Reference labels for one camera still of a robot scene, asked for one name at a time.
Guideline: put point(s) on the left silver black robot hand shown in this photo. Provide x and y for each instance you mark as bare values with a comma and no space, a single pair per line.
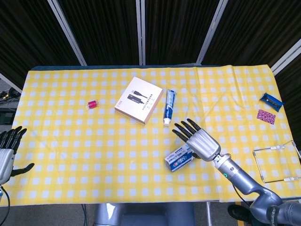
5,160

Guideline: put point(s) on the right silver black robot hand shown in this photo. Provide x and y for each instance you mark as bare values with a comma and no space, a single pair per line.
203,143

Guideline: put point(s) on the blue white small box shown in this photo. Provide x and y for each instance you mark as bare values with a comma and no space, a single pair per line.
176,161

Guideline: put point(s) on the blue white toothpaste tube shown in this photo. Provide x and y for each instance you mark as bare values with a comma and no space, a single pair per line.
169,106

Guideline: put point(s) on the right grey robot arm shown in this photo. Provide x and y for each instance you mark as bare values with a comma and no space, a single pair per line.
237,174

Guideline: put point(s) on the pink patterned card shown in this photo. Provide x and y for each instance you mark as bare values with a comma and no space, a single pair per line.
266,116

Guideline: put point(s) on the black shoe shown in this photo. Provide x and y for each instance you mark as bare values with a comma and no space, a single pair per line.
237,213

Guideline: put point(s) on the blue wrapped pack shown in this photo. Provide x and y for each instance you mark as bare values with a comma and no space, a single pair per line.
271,101

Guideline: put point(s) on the yellow white checked tablecloth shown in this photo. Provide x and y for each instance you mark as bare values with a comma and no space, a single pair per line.
94,153

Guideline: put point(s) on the grey robot torso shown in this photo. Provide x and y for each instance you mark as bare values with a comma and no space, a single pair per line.
141,215

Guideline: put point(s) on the pink wrapped candy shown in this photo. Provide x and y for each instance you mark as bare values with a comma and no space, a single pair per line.
92,104

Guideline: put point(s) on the black fabric partition panel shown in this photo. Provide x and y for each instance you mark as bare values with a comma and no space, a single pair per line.
105,30
174,30
26,35
258,28

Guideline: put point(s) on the white partition frame post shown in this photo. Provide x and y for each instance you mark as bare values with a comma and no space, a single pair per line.
140,33
212,30
10,83
285,55
68,35

